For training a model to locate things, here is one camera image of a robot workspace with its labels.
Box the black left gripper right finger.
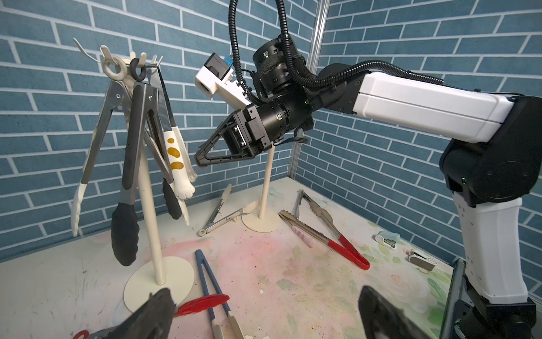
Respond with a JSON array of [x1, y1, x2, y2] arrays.
[[359, 285, 429, 339]]

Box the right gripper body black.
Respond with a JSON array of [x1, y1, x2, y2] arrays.
[[222, 95, 314, 158]]

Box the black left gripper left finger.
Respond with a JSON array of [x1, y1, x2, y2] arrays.
[[105, 288, 176, 339]]

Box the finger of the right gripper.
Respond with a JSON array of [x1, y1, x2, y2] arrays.
[[194, 111, 238, 167]]

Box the black silicone tongs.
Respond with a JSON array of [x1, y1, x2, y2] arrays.
[[111, 58, 182, 266]]

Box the cream silicone steel tongs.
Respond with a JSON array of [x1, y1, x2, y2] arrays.
[[71, 45, 197, 236]]

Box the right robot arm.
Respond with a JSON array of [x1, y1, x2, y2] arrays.
[[196, 1, 541, 338]]

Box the cream utensil rack left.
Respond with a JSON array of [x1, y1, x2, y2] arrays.
[[73, 37, 196, 314]]

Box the cream utensil rack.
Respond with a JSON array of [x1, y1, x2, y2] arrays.
[[241, 145, 281, 233], [73, 37, 196, 314]]

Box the red tip grey tongs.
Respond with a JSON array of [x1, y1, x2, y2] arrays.
[[73, 294, 230, 339]]

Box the blue wooden tip tongs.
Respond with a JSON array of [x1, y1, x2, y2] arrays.
[[195, 249, 245, 339]]

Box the cream utensil rack right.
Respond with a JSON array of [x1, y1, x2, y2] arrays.
[[241, 145, 281, 233]]

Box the plain steel scalloped tongs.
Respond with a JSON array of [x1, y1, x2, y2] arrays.
[[292, 190, 342, 238]]

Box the small grey clip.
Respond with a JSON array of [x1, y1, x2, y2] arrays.
[[407, 249, 437, 271]]

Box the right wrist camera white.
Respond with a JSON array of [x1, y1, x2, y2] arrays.
[[195, 53, 251, 110]]

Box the steel tongs red handles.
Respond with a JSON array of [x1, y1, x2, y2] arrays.
[[279, 210, 371, 271]]

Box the aluminium corner post right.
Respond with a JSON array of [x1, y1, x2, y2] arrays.
[[287, 0, 331, 179]]

